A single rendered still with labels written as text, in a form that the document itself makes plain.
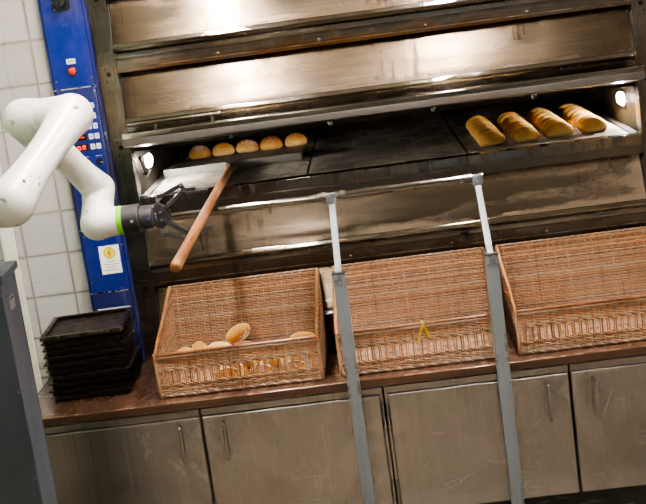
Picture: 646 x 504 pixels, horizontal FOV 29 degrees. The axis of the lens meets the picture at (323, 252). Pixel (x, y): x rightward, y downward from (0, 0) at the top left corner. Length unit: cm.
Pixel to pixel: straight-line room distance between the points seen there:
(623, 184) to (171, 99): 163
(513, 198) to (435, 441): 94
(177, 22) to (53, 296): 110
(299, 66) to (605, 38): 107
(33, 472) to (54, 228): 129
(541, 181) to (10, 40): 194
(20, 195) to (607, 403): 198
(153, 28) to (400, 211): 108
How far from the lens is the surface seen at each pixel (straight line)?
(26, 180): 342
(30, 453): 358
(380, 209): 450
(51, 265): 467
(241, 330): 446
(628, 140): 456
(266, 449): 417
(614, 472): 428
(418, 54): 445
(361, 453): 410
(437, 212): 450
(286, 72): 445
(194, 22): 445
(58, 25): 451
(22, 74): 459
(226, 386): 416
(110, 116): 453
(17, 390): 353
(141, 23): 449
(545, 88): 434
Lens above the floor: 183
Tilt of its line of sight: 12 degrees down
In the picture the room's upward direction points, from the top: 8 degrees counter-clockwise
